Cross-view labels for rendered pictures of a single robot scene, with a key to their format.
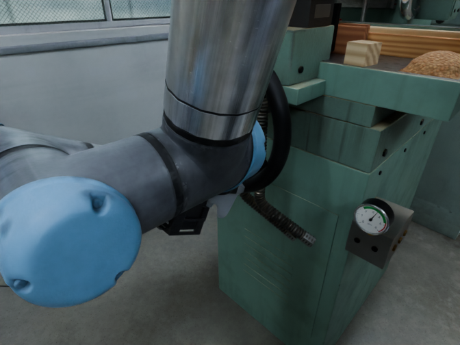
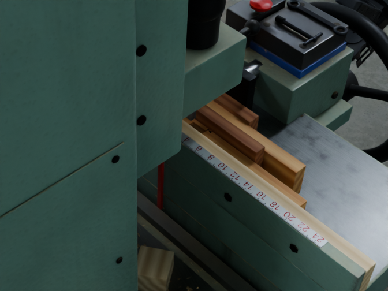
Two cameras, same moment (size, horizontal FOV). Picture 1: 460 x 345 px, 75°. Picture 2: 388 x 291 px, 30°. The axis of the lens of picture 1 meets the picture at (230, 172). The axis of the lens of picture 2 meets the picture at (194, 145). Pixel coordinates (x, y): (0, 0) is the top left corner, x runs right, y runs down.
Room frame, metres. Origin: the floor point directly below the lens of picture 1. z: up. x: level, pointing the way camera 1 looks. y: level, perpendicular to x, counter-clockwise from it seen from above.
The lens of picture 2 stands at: (1.44, -0.24, 1.56)
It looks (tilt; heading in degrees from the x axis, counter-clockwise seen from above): 45 degrees down; 178
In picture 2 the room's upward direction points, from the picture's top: 4 degrees clockwise
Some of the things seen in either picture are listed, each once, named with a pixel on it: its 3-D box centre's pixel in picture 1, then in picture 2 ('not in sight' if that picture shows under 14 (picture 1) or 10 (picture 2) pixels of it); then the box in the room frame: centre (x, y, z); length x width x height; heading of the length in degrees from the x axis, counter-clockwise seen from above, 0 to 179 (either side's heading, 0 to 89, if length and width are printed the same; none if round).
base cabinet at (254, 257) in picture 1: (317, 209); not in sight; (0.86, -0.31, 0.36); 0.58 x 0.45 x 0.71; 135
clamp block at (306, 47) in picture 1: (281, 50); (281, 71); (0.63, -0.10, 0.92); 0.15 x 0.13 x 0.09; 45
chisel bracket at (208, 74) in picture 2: not in sight; (180, 75); (0.78, -0.24, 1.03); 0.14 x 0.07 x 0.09; 135
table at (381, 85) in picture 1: (302, 68); (237, 120); (0.69, -0.16, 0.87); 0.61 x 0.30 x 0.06; 45
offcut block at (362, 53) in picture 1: (362, 53); not in sight; (0.57, -0.24, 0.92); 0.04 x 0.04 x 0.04; 36
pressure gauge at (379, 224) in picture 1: (373, 219); not in sight; (0.44, -0.26, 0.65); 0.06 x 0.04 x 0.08; 45
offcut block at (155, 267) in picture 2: not in sight; (153, 270); (0.91, -0.27, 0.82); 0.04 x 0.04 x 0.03; 80
